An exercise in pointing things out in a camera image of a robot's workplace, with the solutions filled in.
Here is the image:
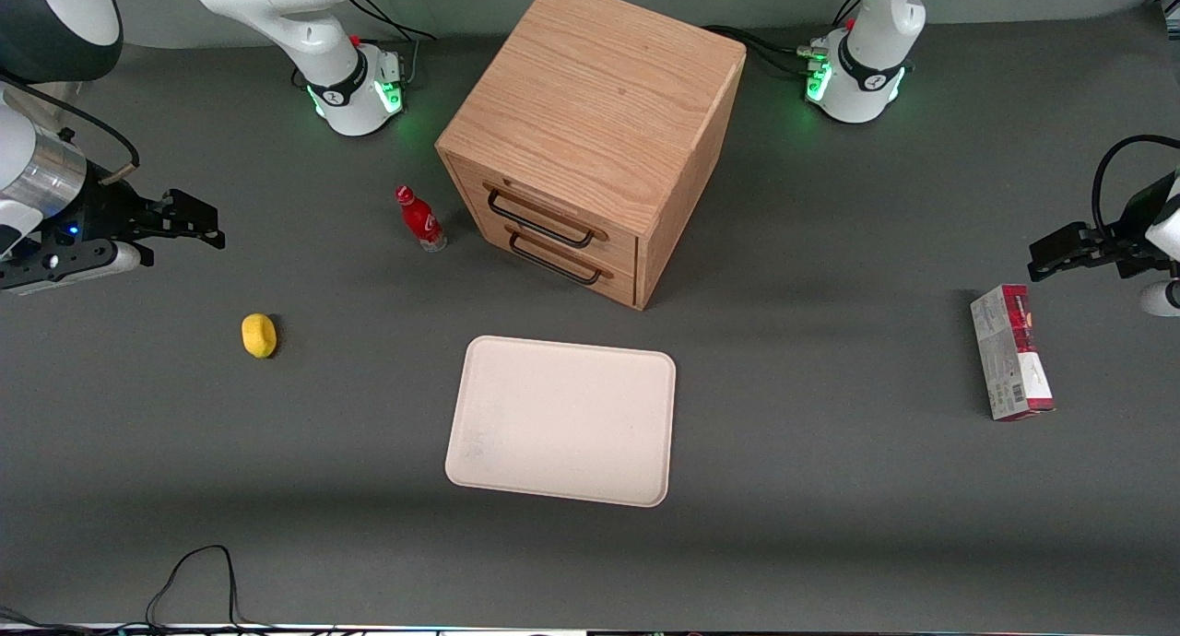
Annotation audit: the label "black right arm wrist cable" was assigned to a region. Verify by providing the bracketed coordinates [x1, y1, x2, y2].
[0, 68, 142, 185]

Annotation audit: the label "black left arm wrist cable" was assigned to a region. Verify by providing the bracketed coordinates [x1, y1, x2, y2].
[1091, 135, 1180, 242]

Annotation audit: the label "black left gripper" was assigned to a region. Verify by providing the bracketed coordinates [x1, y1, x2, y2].
[1028, 176, 1180, 283]

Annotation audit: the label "black left arm base cables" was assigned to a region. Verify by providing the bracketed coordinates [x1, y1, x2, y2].
[704, 0, 864, 77]

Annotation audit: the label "small red coke bottle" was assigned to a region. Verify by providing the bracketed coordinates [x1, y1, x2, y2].
[395, 185, 448, 253]

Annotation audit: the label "black looped cable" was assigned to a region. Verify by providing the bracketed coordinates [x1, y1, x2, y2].
[146, 545, 245, 633]

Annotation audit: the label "wooden drawer cabinet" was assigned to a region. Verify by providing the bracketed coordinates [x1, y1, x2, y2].
[435, 0, 748, 312]

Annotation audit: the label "beige plastic tray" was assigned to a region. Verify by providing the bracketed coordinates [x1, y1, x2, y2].
[444, 336, 678, 508]

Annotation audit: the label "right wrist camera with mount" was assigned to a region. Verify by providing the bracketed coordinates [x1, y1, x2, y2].
[0, 240, 142, 296]

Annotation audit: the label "yellow lemon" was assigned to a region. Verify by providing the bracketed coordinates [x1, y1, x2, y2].
[242, 313, 278, 359]

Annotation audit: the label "black arm wrist cable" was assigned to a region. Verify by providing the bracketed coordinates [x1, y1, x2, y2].
[1091, 135, 1180, 242]
[0, 68, 142, 185]

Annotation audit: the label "wooden drawer with black handle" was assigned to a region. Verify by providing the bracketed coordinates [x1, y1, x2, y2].
[479, 217, 638, 307]
[450, 155, 640, 268]

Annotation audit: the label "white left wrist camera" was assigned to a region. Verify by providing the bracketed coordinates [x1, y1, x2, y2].
[1139, 280, 1180, 318]

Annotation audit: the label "beige plastic object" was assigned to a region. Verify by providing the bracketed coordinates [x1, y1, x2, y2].
[0, 79, 84, 112]

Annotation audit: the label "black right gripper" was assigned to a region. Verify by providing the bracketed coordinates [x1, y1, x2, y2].
[57, 180, 226, 251]

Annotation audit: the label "grey and red carton box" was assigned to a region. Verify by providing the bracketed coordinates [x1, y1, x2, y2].
[970, 284, 1056, 422]

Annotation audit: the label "black arm base cables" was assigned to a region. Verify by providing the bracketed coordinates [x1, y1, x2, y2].
[346, 0, 440, 89]
[704, 0, 864, 77]

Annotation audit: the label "black right arm base cables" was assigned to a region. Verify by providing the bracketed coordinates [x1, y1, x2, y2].
[346, 0, 440, 89]

